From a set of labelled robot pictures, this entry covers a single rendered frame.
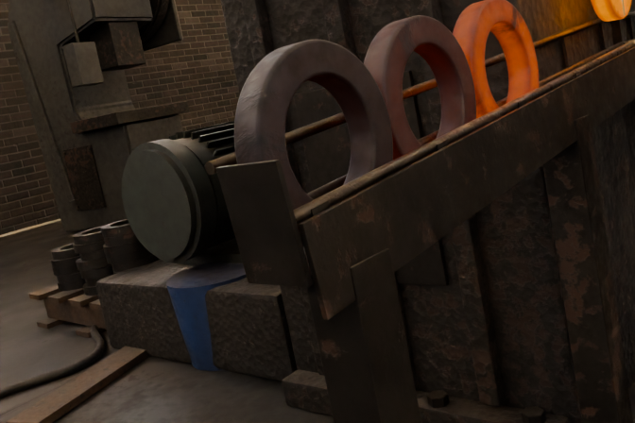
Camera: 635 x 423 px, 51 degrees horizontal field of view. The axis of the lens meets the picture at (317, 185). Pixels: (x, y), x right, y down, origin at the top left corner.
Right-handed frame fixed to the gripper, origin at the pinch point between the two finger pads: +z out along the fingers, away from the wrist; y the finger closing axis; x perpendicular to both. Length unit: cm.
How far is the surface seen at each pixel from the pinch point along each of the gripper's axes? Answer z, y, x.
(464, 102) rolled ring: -1, -64, -17
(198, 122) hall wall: 603, 387, -46
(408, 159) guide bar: -4, -80, -20
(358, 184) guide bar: -4, -89, -21
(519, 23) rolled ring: -1.6, -46.3, -8.1
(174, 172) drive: 117, -20, -32
